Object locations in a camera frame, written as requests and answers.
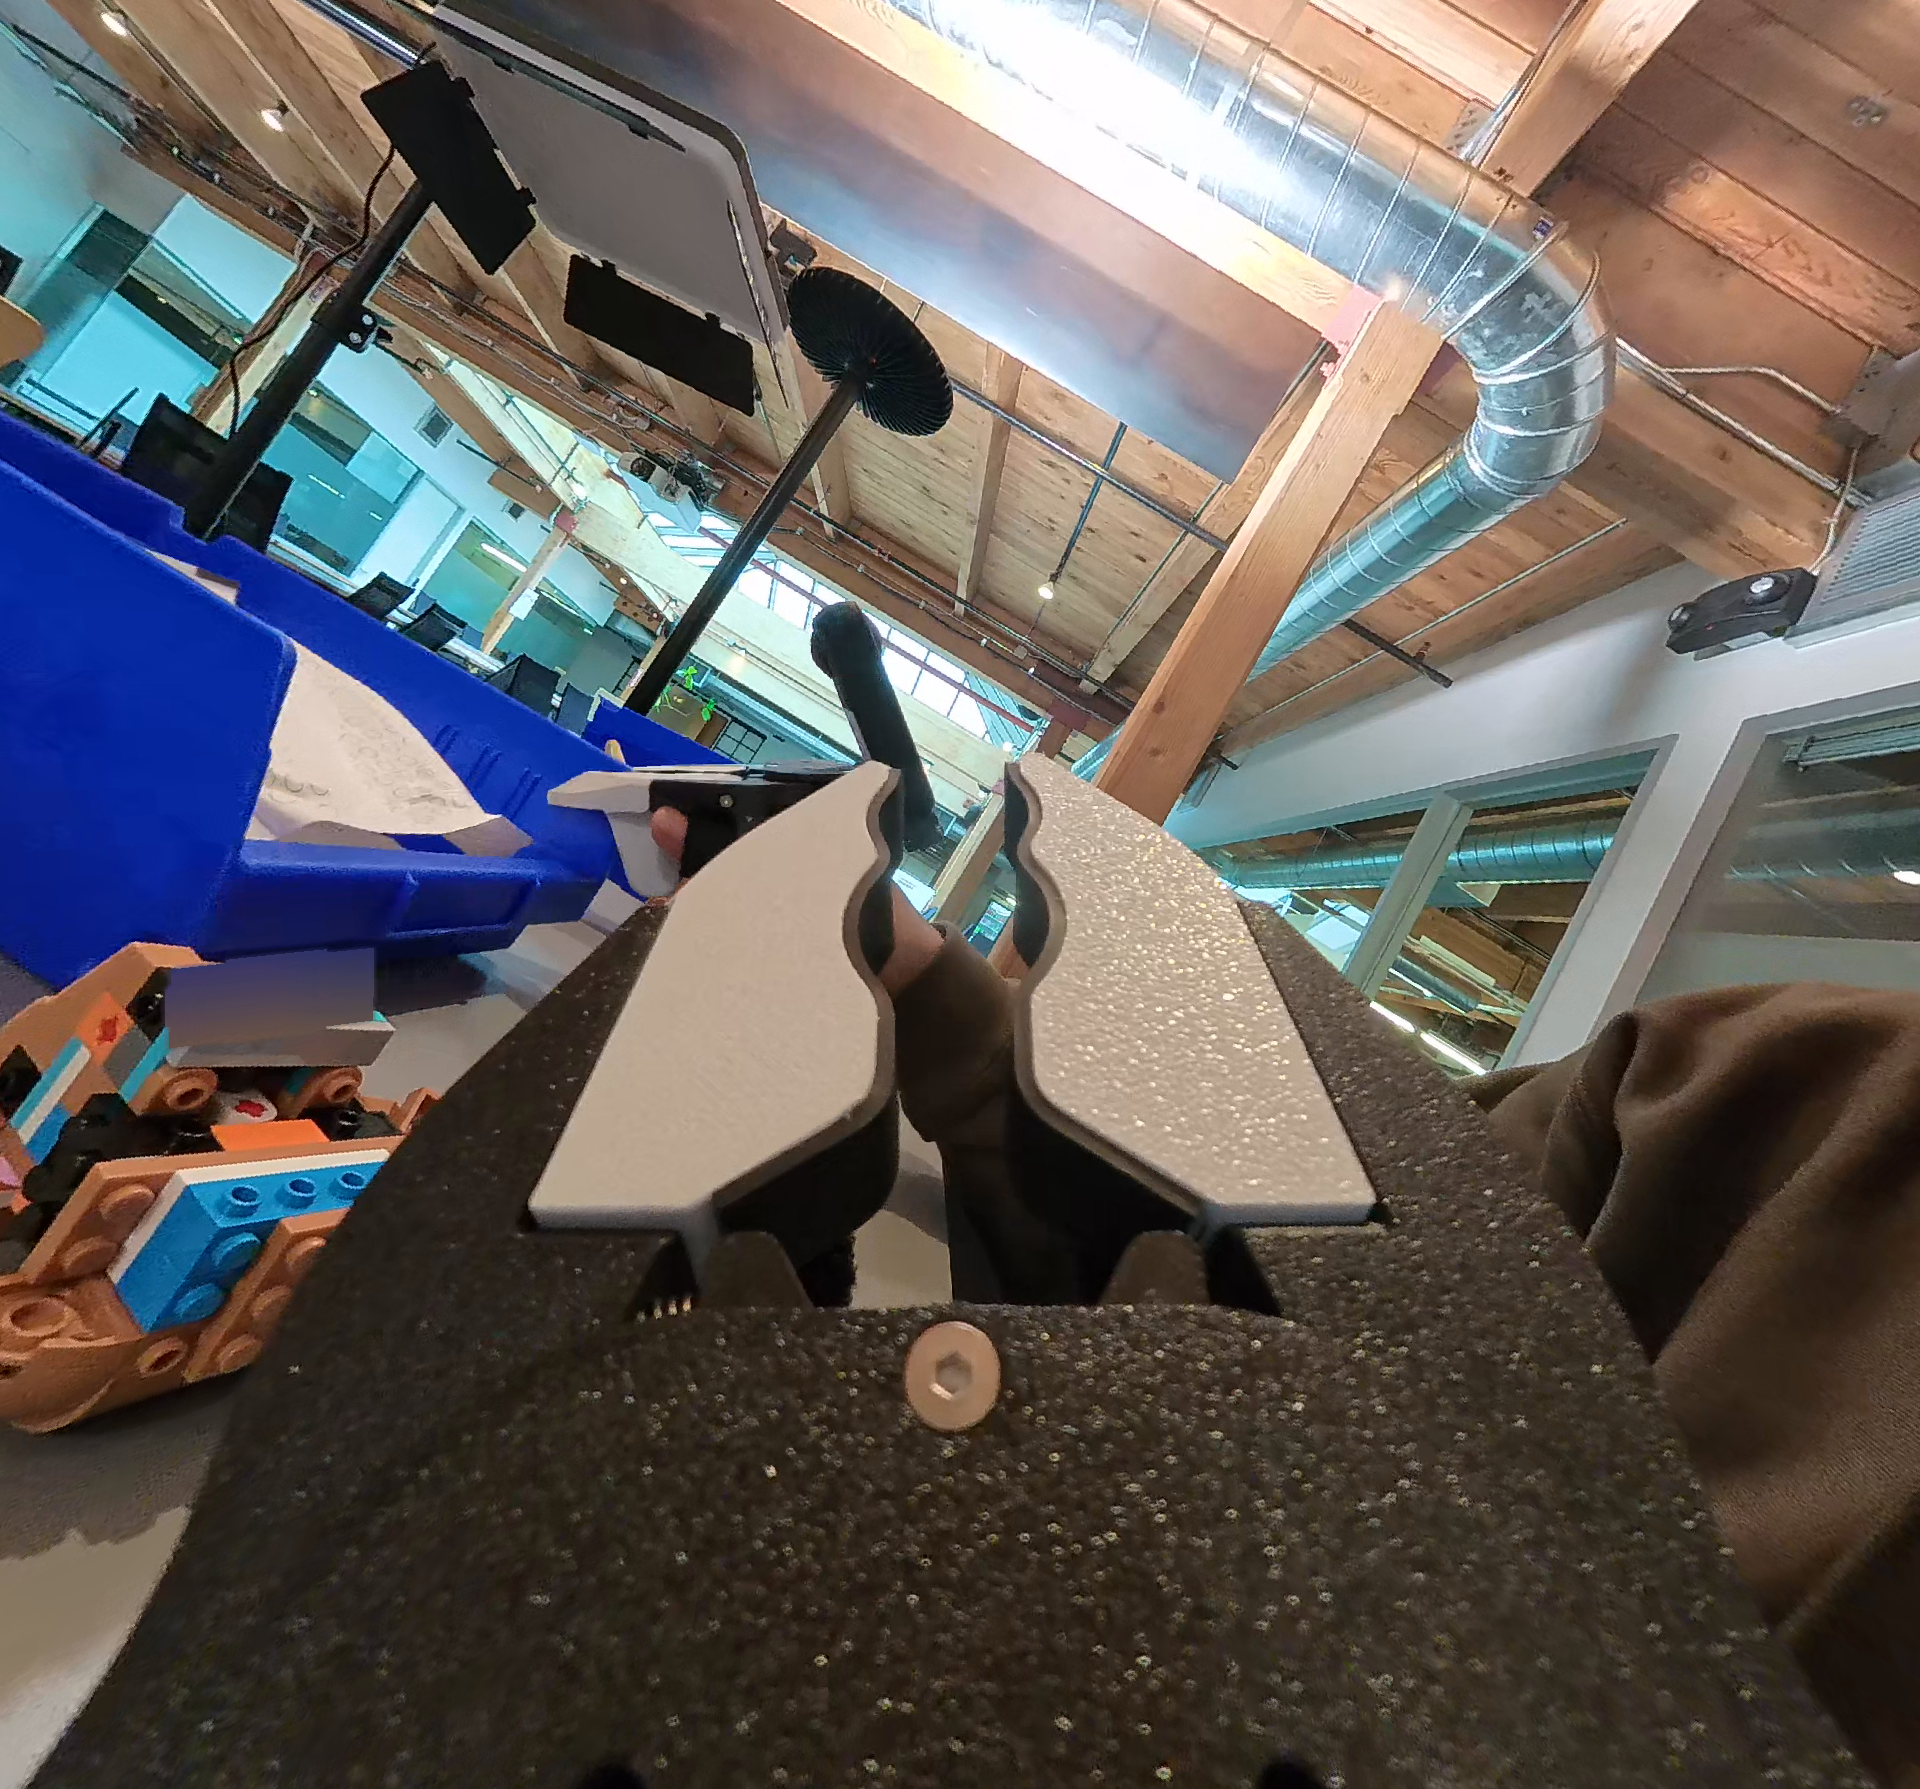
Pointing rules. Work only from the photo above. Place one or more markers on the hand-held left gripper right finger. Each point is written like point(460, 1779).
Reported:
point(1200, 1054)

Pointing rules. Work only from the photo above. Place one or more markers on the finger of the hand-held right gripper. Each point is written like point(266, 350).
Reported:
point(608, 795)

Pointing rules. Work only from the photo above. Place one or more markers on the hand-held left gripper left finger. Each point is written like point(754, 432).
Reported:
point(719, 1039)

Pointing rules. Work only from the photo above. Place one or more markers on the blue plastic bin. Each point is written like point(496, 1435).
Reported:
point(121, 770)

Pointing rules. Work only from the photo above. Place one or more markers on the colourful toy brick model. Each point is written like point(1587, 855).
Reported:
point(211, 1249)

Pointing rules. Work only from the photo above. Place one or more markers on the person's right hand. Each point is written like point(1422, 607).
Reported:
point(670, 851)

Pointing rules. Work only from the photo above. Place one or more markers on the stack of blue bins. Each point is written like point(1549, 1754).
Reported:
point(659, 738)

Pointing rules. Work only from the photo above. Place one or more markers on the black slanted pole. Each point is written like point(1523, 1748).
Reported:
point(746, 544)

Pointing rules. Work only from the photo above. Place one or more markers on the black round ribbed disc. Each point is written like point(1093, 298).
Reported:
point(871, 350)

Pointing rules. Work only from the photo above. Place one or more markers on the black light stand pole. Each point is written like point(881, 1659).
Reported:
point(313, 364)

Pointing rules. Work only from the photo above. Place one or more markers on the black computer monitor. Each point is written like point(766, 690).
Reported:
point(189, 462)

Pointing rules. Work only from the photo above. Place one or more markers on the person's brown hooded top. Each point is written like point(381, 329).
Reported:
point(1725, 1295)

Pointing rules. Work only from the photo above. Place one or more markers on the studio light panel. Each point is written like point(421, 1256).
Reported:
point(614, 156)

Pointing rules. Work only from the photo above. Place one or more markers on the wooden post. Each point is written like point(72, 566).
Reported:
point(1276, 559)

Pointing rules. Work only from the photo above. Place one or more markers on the black wall device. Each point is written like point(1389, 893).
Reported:
point(1740, 613)

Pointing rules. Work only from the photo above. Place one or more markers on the grey wall vent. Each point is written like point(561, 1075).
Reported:
point(1876, 559)

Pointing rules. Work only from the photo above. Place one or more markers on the silver ventilation duct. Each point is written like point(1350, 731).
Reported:
point(1170, 20)

